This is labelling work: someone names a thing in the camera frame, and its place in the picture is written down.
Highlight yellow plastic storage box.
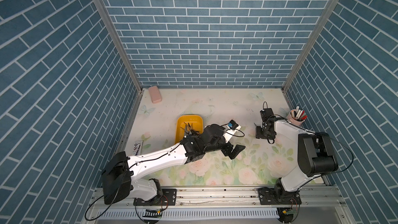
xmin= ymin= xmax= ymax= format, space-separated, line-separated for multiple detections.
xmin=175 ymin=115 xmax=204 ymax=144

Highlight large black scissors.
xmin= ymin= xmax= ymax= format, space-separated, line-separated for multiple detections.
xmin=184 ymin=122 xmax=200 ymax=137

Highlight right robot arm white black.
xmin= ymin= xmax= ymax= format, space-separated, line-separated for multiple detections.
xmin=256 ymin=108 xmax=339 ymax=205

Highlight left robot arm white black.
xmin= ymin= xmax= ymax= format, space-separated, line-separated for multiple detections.
xmin=101 ymin=120 xmax=245 ymax=205

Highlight pink pen holder cup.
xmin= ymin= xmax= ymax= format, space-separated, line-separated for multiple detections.
xmin=287 ymin=108 xmax=307 ymax=126

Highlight pens in cup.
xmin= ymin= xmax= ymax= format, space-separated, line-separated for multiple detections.
xmin=291 ymin=106 xmax=307 ymax=121

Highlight pink pencil case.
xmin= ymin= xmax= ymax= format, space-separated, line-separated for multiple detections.
xmin=148 ymin=86 xmax=162 ymax=104

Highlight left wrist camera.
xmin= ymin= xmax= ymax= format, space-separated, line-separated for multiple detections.
xmin=223 ymin=120 xmax=245 ymax=143

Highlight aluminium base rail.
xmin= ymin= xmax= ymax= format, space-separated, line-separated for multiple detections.
xmin=88 ymin=186 xmax=346 ymax=209

